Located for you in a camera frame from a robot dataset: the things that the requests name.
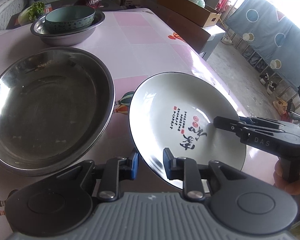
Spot white ceramic plate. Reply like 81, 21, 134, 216
129, 72, 246, 189

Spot large steel plate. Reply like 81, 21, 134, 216
0, 47, 115, 176

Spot small steel bowl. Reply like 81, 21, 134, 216
30, 10, 106, 47

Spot teal ceramic bowl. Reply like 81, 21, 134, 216
44, 5, 96, 34

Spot person's right hand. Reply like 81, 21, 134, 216
273, 160, 300, 196

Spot black and white shoes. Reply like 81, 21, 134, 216
259, 73, 277, 95

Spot blue patterned hanging sheet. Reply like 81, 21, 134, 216
225, 0, 300, 89

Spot long brown cardboard box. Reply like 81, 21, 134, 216
157, 0, 221, 27

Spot pink balloon tablecloth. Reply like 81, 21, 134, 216
0, 9, 277, 239

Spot green leafy cabbage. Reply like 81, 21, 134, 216
18, 2, 45, 26

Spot dark Philips product box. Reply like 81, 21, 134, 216
6, 0, 120, 30

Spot white quilted mattress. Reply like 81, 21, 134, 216
0, 0, 31, 34

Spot red onion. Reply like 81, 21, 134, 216
75, 0, 100, 9

